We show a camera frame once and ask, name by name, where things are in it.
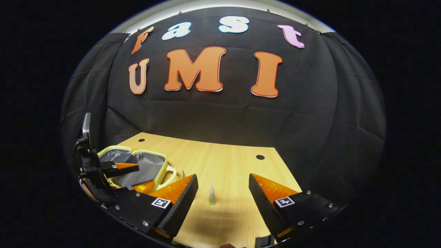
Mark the small cream suitcase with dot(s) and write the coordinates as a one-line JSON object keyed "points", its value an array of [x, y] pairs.
{"points": [[148, 162]]}

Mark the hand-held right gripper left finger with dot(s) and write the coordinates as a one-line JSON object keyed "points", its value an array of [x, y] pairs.
{"points": [[182, 203]]}

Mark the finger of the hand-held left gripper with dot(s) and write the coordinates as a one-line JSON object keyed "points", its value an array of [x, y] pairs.
{"points": [[113, 168], [144, 187]]}

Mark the small pale green tube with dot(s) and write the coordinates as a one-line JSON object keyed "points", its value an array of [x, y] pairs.
{"points": [[212, 198]]}

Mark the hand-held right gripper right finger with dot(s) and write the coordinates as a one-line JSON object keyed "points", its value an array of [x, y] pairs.
{"points": [[265, 206]]}

